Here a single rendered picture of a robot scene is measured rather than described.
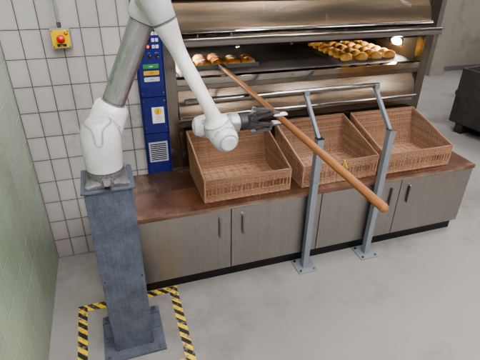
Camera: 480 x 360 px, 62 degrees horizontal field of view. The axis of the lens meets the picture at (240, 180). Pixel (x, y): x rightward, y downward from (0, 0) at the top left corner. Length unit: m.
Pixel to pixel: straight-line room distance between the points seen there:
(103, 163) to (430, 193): 2.27
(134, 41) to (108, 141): 0.43
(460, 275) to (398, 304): 0.57
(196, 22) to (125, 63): 0.80
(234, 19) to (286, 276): 1.65
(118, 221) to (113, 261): 0.23
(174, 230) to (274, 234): 0.66
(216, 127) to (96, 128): 0.47
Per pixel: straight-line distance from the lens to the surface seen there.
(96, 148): 1.70
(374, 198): 1.32
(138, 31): 1.79
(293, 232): 2.66
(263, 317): 2.50
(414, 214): 3.18
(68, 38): 2.40
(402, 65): 3.25
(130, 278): 2.06
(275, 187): 2.47
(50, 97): 2.56
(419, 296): 2.85
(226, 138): 1.57
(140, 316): 2.24
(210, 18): 2.53
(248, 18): 2.59
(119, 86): 1.84
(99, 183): 1.77
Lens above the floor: 1.87
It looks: 30 degrees down
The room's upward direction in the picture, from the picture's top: 1 degrees clockwise
